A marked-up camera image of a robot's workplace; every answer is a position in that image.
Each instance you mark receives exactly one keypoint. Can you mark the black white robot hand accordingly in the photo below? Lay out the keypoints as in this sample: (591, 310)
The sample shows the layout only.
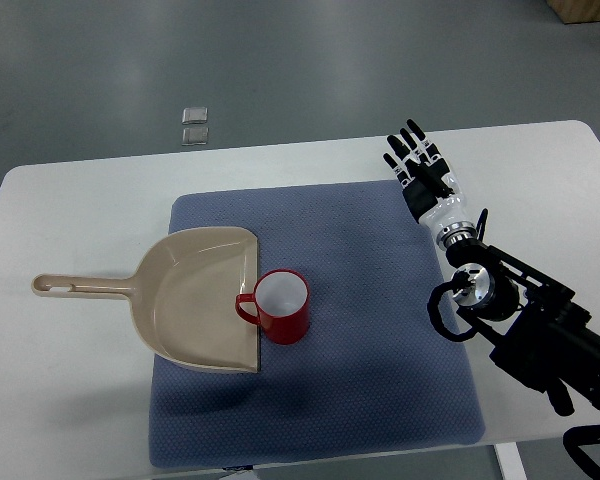
(429, 186)

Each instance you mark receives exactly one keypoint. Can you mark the wooden box corner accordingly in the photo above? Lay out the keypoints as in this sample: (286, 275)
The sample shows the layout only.
(576, 11)

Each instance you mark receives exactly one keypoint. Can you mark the white table leg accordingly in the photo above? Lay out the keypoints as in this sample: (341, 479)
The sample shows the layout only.
(509, 461)

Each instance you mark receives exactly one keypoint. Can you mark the beige plastic dustpan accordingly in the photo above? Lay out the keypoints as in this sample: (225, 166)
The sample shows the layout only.
(182, 298)

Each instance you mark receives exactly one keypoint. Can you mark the upper metal floor plate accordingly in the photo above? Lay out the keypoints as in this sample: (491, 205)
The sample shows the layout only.
(194, 115)

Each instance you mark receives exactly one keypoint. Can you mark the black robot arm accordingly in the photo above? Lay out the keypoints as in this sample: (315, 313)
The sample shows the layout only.
(538, 333)

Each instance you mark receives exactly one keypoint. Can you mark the metal floor plate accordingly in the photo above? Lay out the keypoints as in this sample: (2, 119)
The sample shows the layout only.
(194, 115)
(195, 135)

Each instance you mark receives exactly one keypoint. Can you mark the lower metal floor plate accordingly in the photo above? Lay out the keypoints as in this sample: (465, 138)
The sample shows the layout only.
(195, 135)

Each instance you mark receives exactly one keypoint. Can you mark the red cup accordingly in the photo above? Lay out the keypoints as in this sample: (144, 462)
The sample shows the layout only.
(279, 305)

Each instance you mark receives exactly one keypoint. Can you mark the blue gray fabric mat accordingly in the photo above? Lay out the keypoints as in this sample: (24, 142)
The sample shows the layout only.
(370, 375)

